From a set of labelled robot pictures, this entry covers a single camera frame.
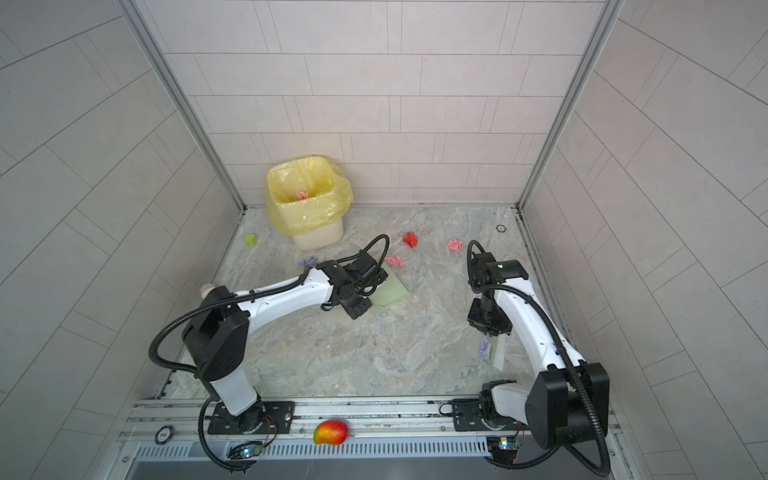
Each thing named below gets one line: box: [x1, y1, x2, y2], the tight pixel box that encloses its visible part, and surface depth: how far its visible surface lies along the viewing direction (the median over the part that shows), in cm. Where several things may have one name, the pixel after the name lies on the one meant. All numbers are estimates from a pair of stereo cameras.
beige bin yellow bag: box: [265, 155, 353, 251], surface depth 94 cm
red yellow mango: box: [313, 420, 349, 446], surface depth 68 cm
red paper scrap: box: [402, 232, 419, 249], surface depth 107 cm
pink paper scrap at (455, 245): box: [447, 239, 465, 253], surface depth 104 cm
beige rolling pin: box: [200, 283, 216, 300], surface depth 90 cm
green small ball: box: [244, 233, 259, 247], surface depth 107 cm
